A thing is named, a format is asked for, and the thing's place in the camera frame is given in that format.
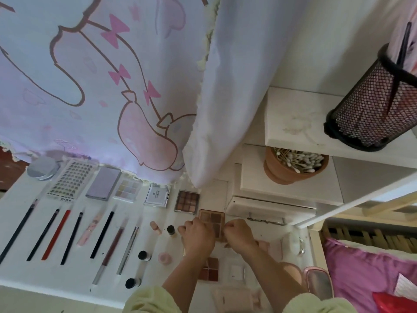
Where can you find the red lip pencil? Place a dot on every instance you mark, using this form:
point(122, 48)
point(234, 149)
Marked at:
point(56, 234)

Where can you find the white paper sheet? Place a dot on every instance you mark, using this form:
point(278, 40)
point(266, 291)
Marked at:
point(407, 287)

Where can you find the white table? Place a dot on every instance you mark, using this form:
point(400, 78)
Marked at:
point(39, 274)

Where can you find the red shiny packet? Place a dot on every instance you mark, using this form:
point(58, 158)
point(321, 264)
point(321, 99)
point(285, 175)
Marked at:
point(394, 303)

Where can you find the tan eyeshadow palette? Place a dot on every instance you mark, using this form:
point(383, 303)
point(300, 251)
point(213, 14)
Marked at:
point(214, 217)

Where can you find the bunch of pink sticks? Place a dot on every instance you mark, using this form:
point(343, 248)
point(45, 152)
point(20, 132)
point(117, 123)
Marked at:
point(407, 29)

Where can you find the person's left hand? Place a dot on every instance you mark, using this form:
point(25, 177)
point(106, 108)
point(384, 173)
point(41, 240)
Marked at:
point(197, 239)

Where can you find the white egg-shaped case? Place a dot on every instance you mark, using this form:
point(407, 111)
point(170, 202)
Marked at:
point(291, 243)

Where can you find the round silver compact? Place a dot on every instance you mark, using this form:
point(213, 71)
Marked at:
point(43, 167)

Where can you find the person's left forearm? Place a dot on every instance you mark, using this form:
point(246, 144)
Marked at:
point(176, 283)

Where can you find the white false eyelash tray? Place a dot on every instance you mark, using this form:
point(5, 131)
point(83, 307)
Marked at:
point(71, 179)

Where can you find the clear eyeshadow palette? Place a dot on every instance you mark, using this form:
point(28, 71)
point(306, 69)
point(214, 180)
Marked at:
point(128, 189)

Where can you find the pink foundation tube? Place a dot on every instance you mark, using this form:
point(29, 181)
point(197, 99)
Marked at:
point(234, 301)

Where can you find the wooden bed frame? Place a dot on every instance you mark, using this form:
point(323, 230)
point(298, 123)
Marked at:
point(365, 208)

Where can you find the pink cushion compact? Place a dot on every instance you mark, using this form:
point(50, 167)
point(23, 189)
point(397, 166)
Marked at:
point(318, 282)

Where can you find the reddish brown door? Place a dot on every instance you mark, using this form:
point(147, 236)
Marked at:
point(10, 169)

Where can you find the bunch of cotton swabs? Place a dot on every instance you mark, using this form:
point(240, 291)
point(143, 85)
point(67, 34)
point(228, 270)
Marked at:
point(300, 158)

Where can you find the pink blush pan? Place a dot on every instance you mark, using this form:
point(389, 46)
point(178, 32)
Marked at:
point(263, 245)

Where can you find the lavender rectangular palette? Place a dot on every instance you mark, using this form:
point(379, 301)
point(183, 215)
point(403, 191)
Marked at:
point(103, 183)

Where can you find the dark container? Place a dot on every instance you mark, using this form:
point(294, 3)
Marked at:
point(374, 101)

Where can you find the pink cartoon print cloth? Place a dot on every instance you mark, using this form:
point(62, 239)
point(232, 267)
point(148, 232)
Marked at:
point(65, 81)

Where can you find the white shelf unit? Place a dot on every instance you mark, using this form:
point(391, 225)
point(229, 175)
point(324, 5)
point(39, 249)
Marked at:
point(293, 120)

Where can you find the small brown quad eyeshadow palette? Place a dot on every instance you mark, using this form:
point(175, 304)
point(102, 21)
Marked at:
point(208, 268)

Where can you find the person's right forearm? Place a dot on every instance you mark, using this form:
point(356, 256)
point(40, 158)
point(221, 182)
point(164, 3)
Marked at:
point(273, 283)

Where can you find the dark brown eyeshadow palette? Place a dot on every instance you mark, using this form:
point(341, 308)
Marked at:
point(187, 202)

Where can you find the person's right hand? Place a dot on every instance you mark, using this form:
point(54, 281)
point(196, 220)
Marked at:
point(241, 238)

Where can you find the terracotta pot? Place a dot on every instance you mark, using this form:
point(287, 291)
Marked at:
point(286, 172)

